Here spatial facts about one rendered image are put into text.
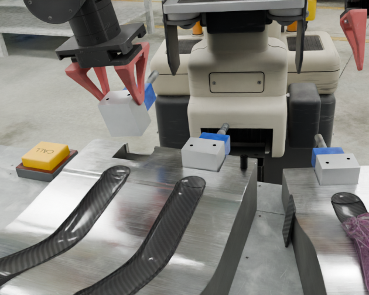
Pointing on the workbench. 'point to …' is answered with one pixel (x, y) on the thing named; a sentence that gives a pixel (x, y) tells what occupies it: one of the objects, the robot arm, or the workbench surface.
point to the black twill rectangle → (289, 220)
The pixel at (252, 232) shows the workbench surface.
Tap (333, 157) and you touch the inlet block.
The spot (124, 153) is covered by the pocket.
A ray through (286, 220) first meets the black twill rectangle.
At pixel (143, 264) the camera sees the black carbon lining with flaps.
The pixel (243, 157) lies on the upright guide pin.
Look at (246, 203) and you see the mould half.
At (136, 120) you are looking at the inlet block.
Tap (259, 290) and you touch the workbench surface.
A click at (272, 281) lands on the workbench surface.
